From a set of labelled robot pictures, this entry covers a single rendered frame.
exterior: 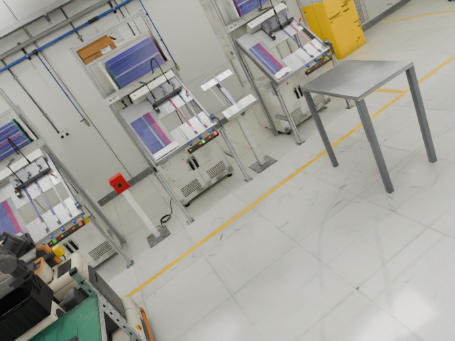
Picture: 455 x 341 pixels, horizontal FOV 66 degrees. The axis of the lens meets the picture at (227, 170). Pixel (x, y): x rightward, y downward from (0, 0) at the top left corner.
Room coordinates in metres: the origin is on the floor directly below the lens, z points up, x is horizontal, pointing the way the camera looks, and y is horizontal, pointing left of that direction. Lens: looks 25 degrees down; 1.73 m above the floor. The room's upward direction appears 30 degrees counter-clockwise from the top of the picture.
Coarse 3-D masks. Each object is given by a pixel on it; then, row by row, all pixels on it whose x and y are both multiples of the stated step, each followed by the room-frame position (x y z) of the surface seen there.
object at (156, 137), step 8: (152, 112) 3.47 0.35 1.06; (136, 120) 3.45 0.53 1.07; (144, 120) 3.43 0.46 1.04; (152, 120) 3.41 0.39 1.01; (136, 128) 3.39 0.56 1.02; (144, 128) 3.37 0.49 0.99; (152, 128) 3.35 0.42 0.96; (160, 128) 3.33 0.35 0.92; (144, 136) 3.31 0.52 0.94; (152, 136) 3.29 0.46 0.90; (160, 136) 3.27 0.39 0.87; (168, 136) 3.25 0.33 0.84; (152, 144) 3.23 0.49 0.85; (160, 144) 3.21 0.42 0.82; (168, 144) 3.19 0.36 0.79; (176, 144) 3.17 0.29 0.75; (152, 152) 3.17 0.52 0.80; (160, 152) 3.15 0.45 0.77; (168, 152) 3.13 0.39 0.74
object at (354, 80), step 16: (352, 64) 2.55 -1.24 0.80; (368, 64) 2.38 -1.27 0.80; (384, 64) 2.24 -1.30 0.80; (400, 64) 2.10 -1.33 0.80; (320, 80) 2.61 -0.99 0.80; (336, 80) 2.44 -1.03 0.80; (352, 80) 2.28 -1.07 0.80; (368, 80) 2.14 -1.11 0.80; (384, 80) 2.02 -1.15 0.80; (416, 80) 2.05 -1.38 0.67; (304, 96) 2.68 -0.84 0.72; (336, 96) 2.23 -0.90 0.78; (352, 96) 2.04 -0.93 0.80; (416, 96) 2.05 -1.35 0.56; (416, 112) 2.08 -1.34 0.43; (320, 128) 2.65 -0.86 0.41; (368, 128) 1.99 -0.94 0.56; (432, 144) 2.05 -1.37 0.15; (336, 160) 2.65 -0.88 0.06; (384, 160) 2.00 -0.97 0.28; (432, 160) 2.05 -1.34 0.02; (384, 176) 1.99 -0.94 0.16
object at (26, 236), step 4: (20, 236) 1.63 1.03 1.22; (24, 236) 1.63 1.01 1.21; (28, 236) 1.62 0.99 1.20; (28, 240) 1.61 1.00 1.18; (32, 240) 1.62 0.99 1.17; (24, 244) 1.57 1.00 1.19; (28, 244) 1.60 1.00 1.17; (32, 244) 1.61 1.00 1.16; (20, 248) 1.55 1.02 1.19; (24, 248) 1.57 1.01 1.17; (28, 248) 1.59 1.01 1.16; (32, 248) 1.59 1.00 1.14; (20, 252) 1.55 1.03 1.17; (24, 252) 1.58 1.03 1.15; (16, 256) 1.57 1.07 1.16; (20, 256) 1.58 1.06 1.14
